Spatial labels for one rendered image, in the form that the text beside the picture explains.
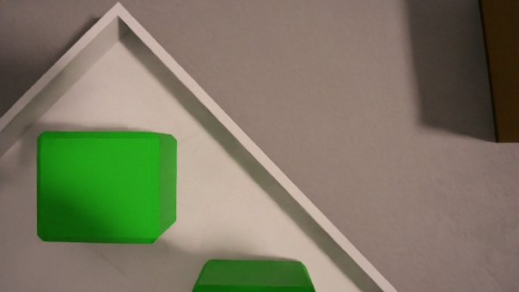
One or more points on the brown cardboard box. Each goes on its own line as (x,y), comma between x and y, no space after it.
(500,27)

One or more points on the green block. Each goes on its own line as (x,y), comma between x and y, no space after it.
(106,186)
(253,276)

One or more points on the off-white shallow tray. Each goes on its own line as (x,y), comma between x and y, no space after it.
(233,202)

